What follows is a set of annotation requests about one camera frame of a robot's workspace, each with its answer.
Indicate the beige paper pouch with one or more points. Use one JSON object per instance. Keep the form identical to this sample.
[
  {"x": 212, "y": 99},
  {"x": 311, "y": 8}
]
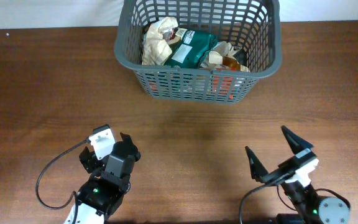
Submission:
[{"x": 156, "y": 49}]

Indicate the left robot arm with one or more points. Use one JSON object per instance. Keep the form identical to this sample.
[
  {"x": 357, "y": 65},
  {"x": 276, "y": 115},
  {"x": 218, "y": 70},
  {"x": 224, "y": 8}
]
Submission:
[{"x": 108, "y": 183}]

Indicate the green Nescafe coffee bag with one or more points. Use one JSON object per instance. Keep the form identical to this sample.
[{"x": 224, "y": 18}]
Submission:
[{"x": 191, "y": 49}]

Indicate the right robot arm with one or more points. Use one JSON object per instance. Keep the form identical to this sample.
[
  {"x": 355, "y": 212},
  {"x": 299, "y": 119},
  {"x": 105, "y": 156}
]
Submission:
[{"x": 312, "y": 206}]

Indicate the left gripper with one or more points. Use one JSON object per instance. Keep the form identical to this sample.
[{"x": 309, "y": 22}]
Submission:
[{"x": 91, "y": 162}]

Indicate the beige brown bag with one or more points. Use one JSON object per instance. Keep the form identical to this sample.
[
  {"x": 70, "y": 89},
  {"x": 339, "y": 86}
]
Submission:
[{"x": 225, "y": 56}]

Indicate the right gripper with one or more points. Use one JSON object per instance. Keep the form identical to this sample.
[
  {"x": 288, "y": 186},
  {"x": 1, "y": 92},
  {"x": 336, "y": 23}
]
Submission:
[{"x": 259, "y": 173}]

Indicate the grey plastic basket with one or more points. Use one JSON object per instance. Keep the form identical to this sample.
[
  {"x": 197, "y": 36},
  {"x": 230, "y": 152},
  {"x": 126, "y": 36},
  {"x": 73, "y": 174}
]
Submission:
[{"x": 252, "y": 25}]

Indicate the orange biscuit package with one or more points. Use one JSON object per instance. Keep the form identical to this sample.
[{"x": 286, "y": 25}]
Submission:
[{"x": 226, "y": 86}]

